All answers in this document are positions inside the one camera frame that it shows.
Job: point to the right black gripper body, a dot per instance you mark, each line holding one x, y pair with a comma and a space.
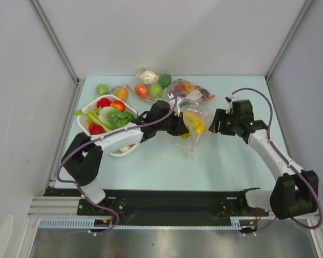
222, 124

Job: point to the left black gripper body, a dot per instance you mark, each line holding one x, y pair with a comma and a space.
168, 124

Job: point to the yellow banana bunch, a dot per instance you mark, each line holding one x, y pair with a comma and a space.
195, 125

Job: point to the clear zip bag pink seal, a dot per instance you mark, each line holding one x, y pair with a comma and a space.
191, 143

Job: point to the green lettuce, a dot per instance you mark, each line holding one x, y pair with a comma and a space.
114, 118

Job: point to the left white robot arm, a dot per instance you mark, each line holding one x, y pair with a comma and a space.
81, 163

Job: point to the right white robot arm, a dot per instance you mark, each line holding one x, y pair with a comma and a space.
295, 189

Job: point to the zip bag with dark fruits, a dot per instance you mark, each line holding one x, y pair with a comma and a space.
189, 91

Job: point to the zip bag with vegetables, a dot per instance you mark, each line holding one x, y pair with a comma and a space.
149, 85

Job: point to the orange mango in bag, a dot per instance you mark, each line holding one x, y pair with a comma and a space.
122, 93

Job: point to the orange persimmon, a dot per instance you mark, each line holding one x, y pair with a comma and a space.
118, 105

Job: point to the red bell pepper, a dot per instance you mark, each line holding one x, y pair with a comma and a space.
103, 102

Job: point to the green apple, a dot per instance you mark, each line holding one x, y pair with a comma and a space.
102, 89

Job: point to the green celery stalk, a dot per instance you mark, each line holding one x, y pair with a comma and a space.
86, 117

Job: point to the white plastic basket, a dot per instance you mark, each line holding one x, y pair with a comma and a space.
112, 98

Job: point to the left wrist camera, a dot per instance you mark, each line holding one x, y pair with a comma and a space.
179, 103

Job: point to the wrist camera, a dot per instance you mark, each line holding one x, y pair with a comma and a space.
179, 103
230, 99

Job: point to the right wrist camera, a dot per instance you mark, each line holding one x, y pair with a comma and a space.
230, 99

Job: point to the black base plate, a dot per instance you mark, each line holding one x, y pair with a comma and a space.
173, 208

